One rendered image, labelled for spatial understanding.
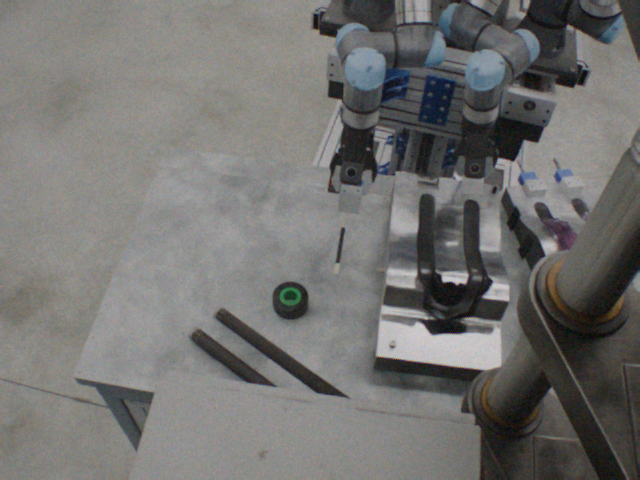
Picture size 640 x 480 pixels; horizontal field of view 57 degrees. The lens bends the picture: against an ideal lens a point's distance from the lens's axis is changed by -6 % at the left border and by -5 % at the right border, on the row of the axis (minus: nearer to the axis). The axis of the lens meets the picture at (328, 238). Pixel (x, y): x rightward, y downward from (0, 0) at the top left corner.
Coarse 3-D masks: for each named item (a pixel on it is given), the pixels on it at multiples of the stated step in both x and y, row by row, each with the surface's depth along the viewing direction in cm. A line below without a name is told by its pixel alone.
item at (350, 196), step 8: (344, 184) 144; (360, 184) 144; (344, 192) 141; (352, 192) 141; (360, 192) 141; (344, 200) 141; (352, 200) 141; (360, 200) 141; (344, 208) 143; (352, 208) 143
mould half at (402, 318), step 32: (416, 192) 151; (448, 192) 152; (416, 224) 146; (448, 224) 146; (480, 224) 147; (416, 256) 136; (448, 256) 138; (384, 288) 135; (416, 288) 129; (384, 320) 132; (416, 320) 133; (448, 320) 133; (480, 320) 133; (384, 352) 128; (416, 352) 128; (448, 352) 128; (480, 352) 128
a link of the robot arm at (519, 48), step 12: (492, 24) 128; (480, 36) 127; (492, 36) 126; (504, 36) 126; (516, 36) 125; (528, 36) 125; (480, 48) 128; (492, 48) 126; (504, 48) 124; (516, 48) 124; (528, 48) 124; (516, 60) 123; (528, 60) 126; (516, 72) 125
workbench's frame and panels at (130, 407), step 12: (84, 384) 129; (96, 384) 128; (108, 396) 138; (120, 396) 136; (132, 396) 135; (144, 396) 129; (120, 408) 143; (132, 408) 143; (144, 408) 142; (120, 420) 149; (132, 420) 149; (144, 420) 148; (132, 432) 155; (132, 444) 163
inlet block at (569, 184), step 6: (558, 162) 165; (558, 168) 164; (558, 174) 161; (564, 174) 161; (570, 174) 161; (558, 180) 162; (564, 180) 158; (570, 180) 158; (576, 180) 158; (564, 186) 158; (570, 186) 157; (576, 186) 157; (582, 186) 157; (564, 192) 158; (570, 192) 158; (576, 192) 159
